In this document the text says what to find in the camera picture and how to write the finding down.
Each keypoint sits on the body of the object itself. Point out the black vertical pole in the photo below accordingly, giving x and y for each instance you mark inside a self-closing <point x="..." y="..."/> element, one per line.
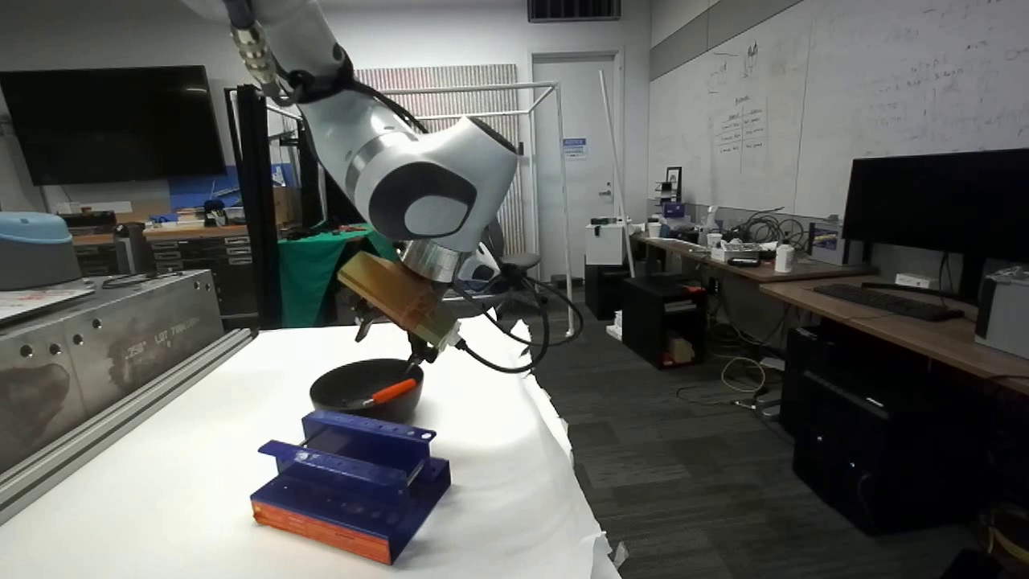
<point x="258" y="214"/>

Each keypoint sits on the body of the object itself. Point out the large black floor box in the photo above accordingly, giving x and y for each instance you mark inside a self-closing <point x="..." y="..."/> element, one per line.
<point x="659" y="324"/>

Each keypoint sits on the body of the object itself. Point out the white table cover sheet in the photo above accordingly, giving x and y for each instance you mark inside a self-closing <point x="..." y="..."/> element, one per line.
<point x="162" y="471"/>

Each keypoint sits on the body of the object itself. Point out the brown wooden desk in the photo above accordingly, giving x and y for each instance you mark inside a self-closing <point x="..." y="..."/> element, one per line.
<point x="900" y="325"/>

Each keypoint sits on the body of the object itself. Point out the grey office chair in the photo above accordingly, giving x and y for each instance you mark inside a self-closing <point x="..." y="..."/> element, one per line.
<point x="517" y="266"/>

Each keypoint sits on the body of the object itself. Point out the cluttered long workbench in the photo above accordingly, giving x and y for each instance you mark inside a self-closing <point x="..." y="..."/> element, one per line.
<point x="751" y="268"/>

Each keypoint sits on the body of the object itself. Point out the white box on desk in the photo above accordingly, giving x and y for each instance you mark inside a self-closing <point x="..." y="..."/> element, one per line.
<point x="1007" y="317"/>

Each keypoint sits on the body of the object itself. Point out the black keyboard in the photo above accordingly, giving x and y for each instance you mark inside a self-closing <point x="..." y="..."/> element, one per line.
<point x="889" y="301"/>

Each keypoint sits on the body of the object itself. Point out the white door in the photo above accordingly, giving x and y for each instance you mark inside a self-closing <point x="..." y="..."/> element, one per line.
<point x="583" y="195"/>

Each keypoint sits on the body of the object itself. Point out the black stand instrument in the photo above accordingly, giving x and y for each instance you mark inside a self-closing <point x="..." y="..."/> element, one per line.
<point x="672" y="195"/>

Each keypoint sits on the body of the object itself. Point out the black wall television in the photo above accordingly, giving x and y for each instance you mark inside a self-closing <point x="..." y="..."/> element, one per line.
<point x="108" y="124"/>

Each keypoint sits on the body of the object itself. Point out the yellow taped gripper body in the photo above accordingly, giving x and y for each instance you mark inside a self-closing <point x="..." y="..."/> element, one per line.
<point x="399" y="297"/>

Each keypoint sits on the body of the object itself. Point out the white cup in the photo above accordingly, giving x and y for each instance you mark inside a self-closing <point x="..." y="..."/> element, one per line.
<point x="783" y="257"/>

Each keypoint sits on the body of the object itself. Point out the blue grey plastic cover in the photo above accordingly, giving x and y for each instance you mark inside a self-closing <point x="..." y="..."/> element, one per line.
<point x="32" y="250"/>

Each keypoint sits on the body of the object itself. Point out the small black floor box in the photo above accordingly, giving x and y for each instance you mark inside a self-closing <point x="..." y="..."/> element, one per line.
<point x="606" y="289"/>

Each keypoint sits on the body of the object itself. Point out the black computer monitor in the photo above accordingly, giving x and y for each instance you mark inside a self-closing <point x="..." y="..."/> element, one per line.
<point x="935" y="211"/>

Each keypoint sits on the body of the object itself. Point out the blue rack with orange base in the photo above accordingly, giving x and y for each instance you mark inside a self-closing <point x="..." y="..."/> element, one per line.
<point x="348" y="500"/>

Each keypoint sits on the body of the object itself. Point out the black under-desk cabinet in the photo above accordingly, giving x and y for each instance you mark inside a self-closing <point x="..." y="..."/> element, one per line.
<point x="878" y="450"/>

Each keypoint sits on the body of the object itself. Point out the black bowl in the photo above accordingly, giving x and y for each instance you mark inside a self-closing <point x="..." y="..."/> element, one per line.
<point x="341" y="388"/>

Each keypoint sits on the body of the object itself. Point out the grey metal machine base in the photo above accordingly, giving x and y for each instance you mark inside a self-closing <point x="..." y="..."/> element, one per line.
<point x="97" y="355"/>

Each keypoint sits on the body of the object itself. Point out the white bottle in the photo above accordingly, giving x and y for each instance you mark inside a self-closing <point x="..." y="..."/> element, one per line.
<point x="713" y="225"/>

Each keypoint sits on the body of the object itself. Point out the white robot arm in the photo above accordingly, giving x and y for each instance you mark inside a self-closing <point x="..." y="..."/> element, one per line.
<point x="419" y="170"/>

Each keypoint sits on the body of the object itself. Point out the green cloth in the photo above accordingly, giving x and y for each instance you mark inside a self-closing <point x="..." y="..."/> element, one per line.
<point x="309" y="276"/>

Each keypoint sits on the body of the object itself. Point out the wooden background table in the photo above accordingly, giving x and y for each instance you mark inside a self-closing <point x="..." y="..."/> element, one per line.
<point x="170" y="233"/>

